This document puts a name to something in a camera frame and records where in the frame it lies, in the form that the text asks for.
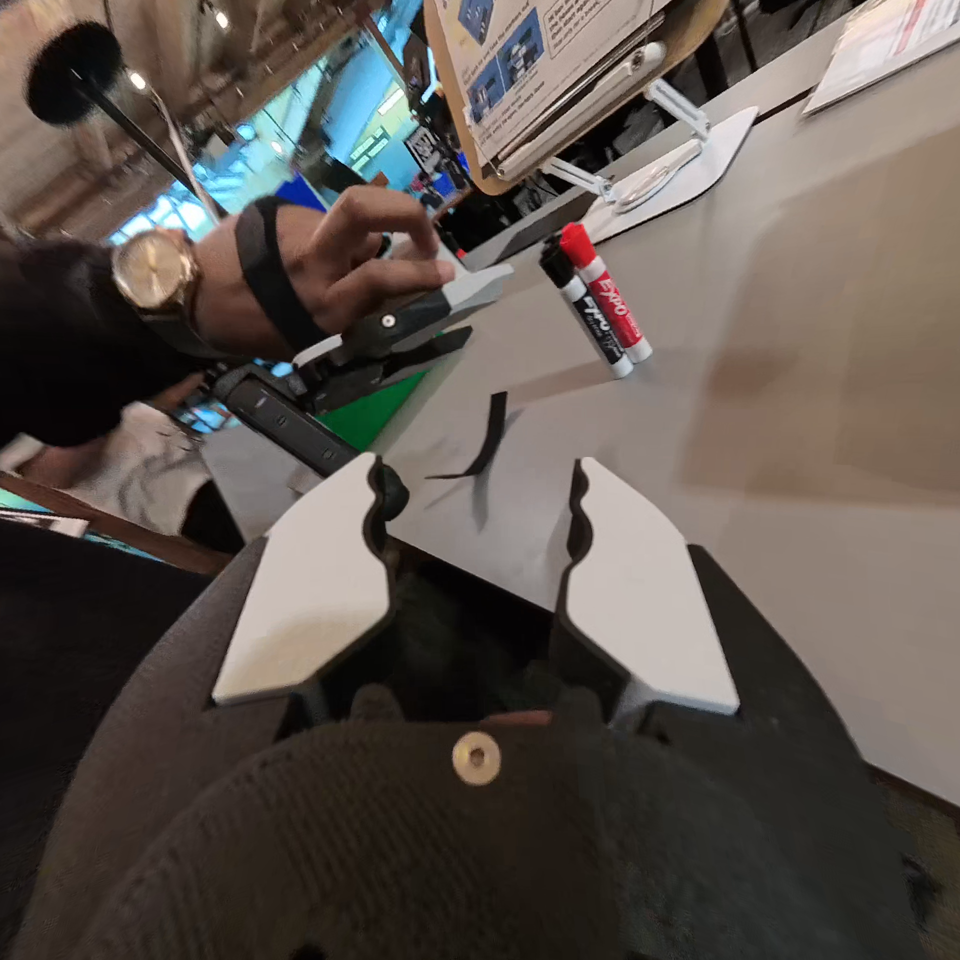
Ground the black dry erase marker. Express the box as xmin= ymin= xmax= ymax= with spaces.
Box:
xmin=538 ymin=234 xmax=636 ymax=380

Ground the printed instruction sheet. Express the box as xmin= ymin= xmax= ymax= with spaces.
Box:
xmin=433 ymin=0 xmax=676 ymax=162

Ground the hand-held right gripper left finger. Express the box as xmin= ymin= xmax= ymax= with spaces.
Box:
xmin=212 ymin=452 xmax=411 ymax=706

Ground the black hook-and-loop strap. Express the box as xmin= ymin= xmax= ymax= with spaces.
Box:
xmin=424 ymin=390 xmax=510 ymax=481

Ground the person's left hand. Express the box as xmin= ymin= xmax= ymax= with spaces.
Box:
xmin=189 ymin=185 xmax=457 ymax=355

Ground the green plastic bin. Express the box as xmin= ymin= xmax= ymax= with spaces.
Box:
xmin=315 ymin=371 xmax=429 ymax=455

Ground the metal band wristwatch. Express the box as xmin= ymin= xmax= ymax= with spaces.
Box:
xmin=111 ymin=227 xmax=205 ymax=320

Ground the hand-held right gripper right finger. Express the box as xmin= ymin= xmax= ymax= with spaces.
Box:
xmin=549 ymin=456 xmax=742 ymax=720

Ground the red dry erase marker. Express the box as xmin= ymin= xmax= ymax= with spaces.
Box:
xmin=560 ymin=222 xmax=654 ymax=366

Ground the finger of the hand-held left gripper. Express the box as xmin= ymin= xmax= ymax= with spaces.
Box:
xmin=437 ymin=262 xmax=517 ymax=315
xmin=339 ymin=325 xmax=475 ymax=385

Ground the laminated instruction sheet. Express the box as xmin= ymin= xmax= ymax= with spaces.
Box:
xmin=802 ymin=0 xmax=960 ymax=117

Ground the black round pole fixture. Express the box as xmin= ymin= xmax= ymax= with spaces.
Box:
xmin=24 ymin=20 xmax=226 ymax=217

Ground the wooden clipboard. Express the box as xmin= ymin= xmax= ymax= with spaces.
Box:
xmin=422 ymin=0 xmax=732 ymax=198

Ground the black desk pad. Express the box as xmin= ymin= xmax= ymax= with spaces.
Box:
xmin=465 ymin=201 xmax=601 ymax=275

